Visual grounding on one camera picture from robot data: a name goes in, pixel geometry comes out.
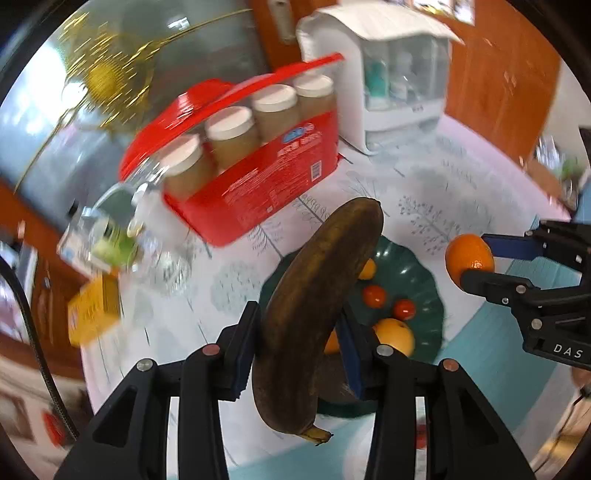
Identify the clear glass cup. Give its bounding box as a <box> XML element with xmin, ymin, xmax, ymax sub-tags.
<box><xmin>139</xmin><ymin>244</ymin><xmax>195</xmax><ymax>296</ymax></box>

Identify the brown overripe banana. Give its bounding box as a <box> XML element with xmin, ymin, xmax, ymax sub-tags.
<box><xmin>252</xmin><ymin>198</ymin><xmax>385</xmax><ymax>446</ymax></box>

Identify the wooden door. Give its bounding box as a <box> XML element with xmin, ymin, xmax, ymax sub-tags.
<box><xmin>443</xmin><ymin>0</ymin><xmax>561</xmax><ymax>171</ymax></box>

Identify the white cosmetics cabinet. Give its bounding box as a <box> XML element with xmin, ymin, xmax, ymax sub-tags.
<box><xmin>295</xmin><ymin>2</ymin><xmax>465</xmax><ymax>155</ymax></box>

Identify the red box of jars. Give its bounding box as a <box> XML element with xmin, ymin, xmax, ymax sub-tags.
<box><xmin>119</xmin><ymin>53</ymin><xmax>345</xmax><ymax>247</ymax></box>

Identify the yellow box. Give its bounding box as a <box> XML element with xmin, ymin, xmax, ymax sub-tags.
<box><xmin>67</xmin><ymin>274</ymin><xmax>123</xmax><ymax>347</ymax></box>

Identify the large yellow orange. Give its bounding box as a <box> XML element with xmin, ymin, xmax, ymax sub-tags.
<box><xmin>372</xmin><ymin>318</ymin><xmax>415</xmax><ymax>357</ymax></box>

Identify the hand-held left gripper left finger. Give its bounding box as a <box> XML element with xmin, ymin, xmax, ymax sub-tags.
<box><xmin>53</xmin><ymin>301</ymin><xmax>263</xmax><ymax>480</ymax></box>

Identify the small red cherry tomato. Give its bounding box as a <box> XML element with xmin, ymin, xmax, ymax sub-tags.
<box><xmin>362</xmin><ymin>285</ymin><xmax>387</xmax><ymax>308</ymax></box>

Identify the clear plastic bottle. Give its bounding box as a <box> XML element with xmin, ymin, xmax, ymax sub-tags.
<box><xmin>58</xmin><ymin>185</ymin><xmax>153</xmax><ymax>278</ymax></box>

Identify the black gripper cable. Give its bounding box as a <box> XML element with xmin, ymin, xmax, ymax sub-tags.
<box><xmin>0</xmin><ymin>256</ymin><xmax>79</xmax><ymax>441</ymax></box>

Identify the dark green wavy plate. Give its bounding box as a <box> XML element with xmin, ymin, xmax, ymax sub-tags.
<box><xmin>259</xmin><ymin>235</ymin><xmax>445</xmax><ymax>418</ymax></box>

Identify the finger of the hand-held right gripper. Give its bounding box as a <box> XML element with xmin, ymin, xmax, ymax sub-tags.
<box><xmin>461</xmin><ymin>269</ymin><xmax>544</xmax><ymax>325</ymax></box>
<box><xmin>480</xmin><ymin>220</ymin><xmax>588</xmax><ymax>274</ymax></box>

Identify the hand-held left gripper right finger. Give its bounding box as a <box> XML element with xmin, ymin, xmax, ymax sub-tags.
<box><xmin>336</xmin><ymin>305</ymin><xmax>536</xmax><ymax>480</ymax></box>

